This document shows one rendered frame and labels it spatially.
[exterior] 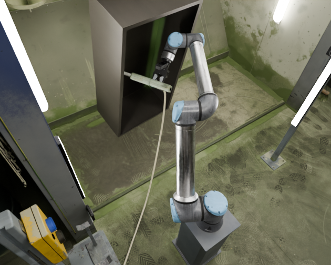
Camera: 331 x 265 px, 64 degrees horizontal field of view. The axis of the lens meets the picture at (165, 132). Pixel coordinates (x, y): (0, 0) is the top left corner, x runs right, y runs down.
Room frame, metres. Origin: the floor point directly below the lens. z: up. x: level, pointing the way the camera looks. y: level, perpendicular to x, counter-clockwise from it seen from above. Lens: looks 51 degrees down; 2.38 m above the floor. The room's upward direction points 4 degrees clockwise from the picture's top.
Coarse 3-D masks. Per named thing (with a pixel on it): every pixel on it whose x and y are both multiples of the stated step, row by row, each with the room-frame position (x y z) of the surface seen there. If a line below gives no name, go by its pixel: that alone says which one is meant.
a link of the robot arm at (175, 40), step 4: (176, 32) 1.57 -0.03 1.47; (172, 36) 1.55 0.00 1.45; (176, 36) 1.55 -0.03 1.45; (180, 36) 1.56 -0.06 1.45; (184, 36) 1.57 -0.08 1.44; (168, 40) 1.56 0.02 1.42; (172, 40) 1.54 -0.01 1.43; (176, 40) 1.54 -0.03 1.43; (180, 40) 1.54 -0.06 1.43; (184, 40) 1.55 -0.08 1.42; (168, 44) 1.58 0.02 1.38; (172, 44) 1.52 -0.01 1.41; (176, 44) 1.52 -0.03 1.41; (180, 44) 1.53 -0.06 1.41; (184, 44) 1.55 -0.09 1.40; (172, 48) 1.58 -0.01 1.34; (176, 48) 1.59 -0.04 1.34
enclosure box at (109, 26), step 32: (96, 0) 1.48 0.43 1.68; (128, 0) 1.53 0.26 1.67; (160, 0) 1.59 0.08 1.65; (192, 0) 1.66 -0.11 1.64; (96, 32) 1.53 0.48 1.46; (128, 32) 1.81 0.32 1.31; (160, 32) 1.99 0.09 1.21; (192, 32) 1.73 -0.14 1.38; (96, 64) 1.59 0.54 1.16; (128, 64) 1.87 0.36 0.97; (96, 96) 1.68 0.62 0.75; (128, 96) 1.94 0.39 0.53; (160, 96) 1.97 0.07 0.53; (128, 128) 1.58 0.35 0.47
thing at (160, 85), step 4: (124, 72) 1.52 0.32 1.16; (132, 76) 1.48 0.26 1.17; (136, 76) 1.47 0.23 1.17; (140, 76) 1.47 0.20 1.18; (144, 76) 1.47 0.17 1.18; (136, 80) 1.46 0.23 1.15; (140, 80) 1.44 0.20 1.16; (144, 80) 1.44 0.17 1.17; (148, 80) 1.43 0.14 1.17; (152, 80) 1.43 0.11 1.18; (156, 80) 1.43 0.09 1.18; (148, 84) 1.42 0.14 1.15; (152, 84) 1.41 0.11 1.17; (156, 84) 1.41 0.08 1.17; (160, 84) 1.40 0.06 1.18; (164, 84) 1.40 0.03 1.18; (160, 88) 1.38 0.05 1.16; (164, 88) 1.37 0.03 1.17; (168, 88) 1.37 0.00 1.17; (168, 92) 1.38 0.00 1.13
